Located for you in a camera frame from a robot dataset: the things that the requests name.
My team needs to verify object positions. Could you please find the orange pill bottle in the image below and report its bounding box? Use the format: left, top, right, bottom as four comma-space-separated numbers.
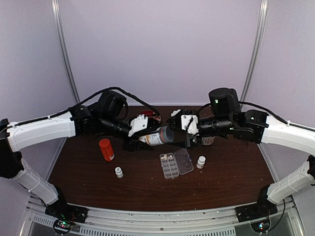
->
99, 139, 115, 161

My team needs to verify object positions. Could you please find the small white pill bottle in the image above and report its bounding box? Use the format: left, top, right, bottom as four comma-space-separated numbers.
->
196, 156, 206, 169

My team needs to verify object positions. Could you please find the grey bottle cap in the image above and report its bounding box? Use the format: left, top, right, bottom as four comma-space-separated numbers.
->
159, 126, 174, 144

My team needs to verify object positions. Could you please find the right aluminium frame post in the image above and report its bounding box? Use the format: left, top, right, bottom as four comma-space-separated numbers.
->
241, 0, 268, 101

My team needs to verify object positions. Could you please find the grey cap pill bottle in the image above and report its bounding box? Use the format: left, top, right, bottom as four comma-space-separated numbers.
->
139, 127, 163, 146

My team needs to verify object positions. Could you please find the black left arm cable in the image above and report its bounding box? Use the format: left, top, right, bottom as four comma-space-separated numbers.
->
7, 86, 160, 128

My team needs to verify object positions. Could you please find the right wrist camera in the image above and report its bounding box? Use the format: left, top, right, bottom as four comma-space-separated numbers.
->
166, 109, 199, 135

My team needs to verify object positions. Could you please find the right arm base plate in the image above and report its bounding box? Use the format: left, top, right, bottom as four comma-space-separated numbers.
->
235, 203, 278, 223

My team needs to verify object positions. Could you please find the floral mug yellow inside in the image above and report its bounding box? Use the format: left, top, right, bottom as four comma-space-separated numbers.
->
201, 137, 215, 146

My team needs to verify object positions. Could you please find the aluminium frame post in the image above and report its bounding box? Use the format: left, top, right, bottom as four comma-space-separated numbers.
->
241, 0, 268, 101
51, 0, 80, 104

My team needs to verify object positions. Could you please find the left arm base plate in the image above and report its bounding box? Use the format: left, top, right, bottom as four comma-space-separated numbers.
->
42, 201, 88, 223

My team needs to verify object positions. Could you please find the left aluminium frame post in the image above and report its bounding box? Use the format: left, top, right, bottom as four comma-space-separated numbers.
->
51, 0, 80, 104

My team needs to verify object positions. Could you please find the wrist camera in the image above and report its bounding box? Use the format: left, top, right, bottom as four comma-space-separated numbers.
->
166, 109, 199, 135
128, 115, 148, 137

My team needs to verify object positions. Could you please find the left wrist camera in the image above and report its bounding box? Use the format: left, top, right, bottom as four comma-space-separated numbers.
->
128, 115, 148, 137

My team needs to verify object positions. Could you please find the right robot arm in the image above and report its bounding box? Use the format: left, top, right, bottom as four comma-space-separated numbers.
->
167, 88, 315, 217

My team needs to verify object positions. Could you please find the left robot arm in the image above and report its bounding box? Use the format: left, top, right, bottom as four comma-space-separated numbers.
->
0, 87, 159, 218

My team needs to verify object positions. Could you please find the red floral plate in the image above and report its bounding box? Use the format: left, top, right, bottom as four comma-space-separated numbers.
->
139, 110, 161, 123

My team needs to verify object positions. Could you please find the small white dropper bottle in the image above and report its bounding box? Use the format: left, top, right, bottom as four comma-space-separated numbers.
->
115, 167, 124, 178

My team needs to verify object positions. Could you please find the aluminium front rail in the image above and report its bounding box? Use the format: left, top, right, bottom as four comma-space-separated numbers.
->
17, 195, 306, 236

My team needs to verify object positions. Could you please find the clear plastic pill organizer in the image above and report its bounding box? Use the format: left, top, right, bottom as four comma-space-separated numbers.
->
159, 148, 194, 179

